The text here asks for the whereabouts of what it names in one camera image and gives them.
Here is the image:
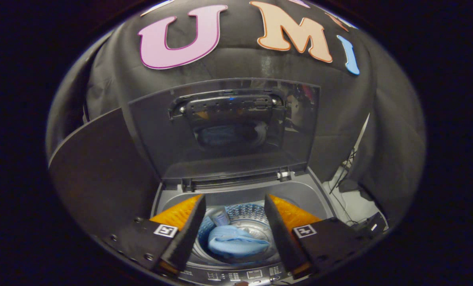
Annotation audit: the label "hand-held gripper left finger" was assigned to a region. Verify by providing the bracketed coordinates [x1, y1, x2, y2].
[103, 194, 207, 277]

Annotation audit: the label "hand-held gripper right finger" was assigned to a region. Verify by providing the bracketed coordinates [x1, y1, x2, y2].
[264, 194, 375, 279]

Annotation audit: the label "light blue polo shirt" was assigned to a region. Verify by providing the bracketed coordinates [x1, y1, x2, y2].
[207, 224, 271, 259]

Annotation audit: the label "grey washing machine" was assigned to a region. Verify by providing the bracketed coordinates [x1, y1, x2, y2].
[151, 166, 337, 286]

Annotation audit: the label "dark washing machine lid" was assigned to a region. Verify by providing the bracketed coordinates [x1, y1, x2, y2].
[127, 77, 321, 184]

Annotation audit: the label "small black box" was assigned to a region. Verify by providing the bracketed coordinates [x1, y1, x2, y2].
[355, 212, 388, 236]

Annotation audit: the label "black and beige cabinet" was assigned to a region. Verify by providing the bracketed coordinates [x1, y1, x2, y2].
[47, 107, 162, 240]

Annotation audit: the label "black backdrop cloth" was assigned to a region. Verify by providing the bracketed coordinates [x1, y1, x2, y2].
[45, 0, 427, 227]

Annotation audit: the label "black cables by backdrop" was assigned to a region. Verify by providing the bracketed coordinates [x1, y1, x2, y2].
[328, 149, 365, 226]

